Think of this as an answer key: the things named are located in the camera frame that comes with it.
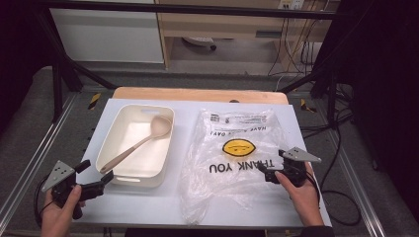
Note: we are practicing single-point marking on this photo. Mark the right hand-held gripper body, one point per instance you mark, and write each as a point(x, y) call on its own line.
point(301, 155)

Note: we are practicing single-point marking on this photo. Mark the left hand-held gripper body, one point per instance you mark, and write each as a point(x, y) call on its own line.
point(57, 174)

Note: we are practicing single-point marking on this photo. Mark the clear printed plastic bag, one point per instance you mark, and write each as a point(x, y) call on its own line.
point(230, 184)

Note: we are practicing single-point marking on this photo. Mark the cream plastic bin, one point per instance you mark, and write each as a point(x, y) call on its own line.
point(145, 164)

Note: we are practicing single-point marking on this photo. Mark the beige soup spoon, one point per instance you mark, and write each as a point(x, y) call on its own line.
point(159, 126)

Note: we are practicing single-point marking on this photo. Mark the person's left hand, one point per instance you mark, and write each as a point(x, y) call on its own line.
point(57, 220)

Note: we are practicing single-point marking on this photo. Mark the person's right hand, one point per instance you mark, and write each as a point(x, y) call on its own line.
point(306, 204)

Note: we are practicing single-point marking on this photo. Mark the white table board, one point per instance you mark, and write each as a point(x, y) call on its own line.
point(138, 207)

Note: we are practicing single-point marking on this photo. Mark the black metal stand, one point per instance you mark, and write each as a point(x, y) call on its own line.
point(57, 92)
point(331, 98)

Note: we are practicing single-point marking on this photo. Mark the dark curtain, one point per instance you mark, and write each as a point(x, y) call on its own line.
point(388, 82)
point(16, 49)

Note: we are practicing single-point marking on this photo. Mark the white cabinet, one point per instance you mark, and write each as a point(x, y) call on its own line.
point(105, 36)

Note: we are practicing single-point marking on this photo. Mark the white wheeled footrest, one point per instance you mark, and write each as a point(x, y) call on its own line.
point(197, 40)

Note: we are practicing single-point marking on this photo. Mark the light wooden desk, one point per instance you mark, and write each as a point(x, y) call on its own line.
point(214, 24)

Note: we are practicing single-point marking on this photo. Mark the white power strip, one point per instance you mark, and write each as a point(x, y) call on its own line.
point(291, 4)

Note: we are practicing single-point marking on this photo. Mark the black metal crossbar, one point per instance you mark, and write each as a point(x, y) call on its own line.
point(197, 9)

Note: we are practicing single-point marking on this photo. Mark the aluminium floor rail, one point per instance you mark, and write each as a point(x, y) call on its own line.
point(36, 154)
point(355, 191)

